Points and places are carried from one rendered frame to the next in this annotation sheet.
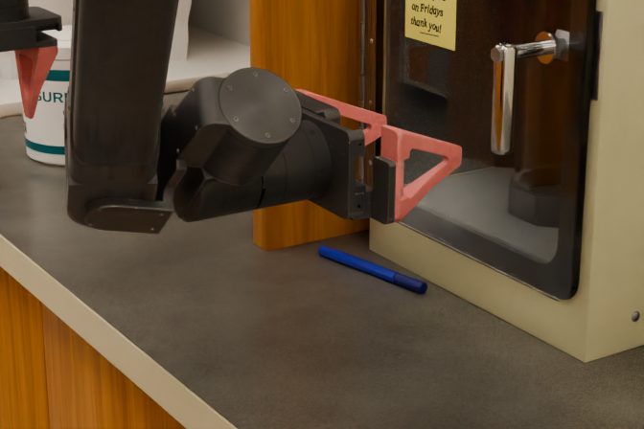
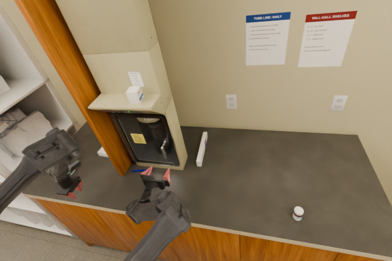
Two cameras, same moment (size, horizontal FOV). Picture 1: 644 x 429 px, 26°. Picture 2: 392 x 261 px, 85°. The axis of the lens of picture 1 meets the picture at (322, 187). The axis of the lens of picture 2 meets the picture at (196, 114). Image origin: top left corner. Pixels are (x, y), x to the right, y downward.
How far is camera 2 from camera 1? 68 cm
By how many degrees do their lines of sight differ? 39
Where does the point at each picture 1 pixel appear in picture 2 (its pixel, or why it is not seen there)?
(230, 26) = (55, 117)
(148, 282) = (114, 196)
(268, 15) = (109, 150)
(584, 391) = (187, 176)
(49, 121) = not seen: hidden behind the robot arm
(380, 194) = (167, 184)
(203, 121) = not seen: hidden behind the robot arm
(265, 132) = not seen: hidden behind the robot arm
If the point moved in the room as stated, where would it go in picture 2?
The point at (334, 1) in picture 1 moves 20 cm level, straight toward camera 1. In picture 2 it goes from (115, 139) to (132, 156)
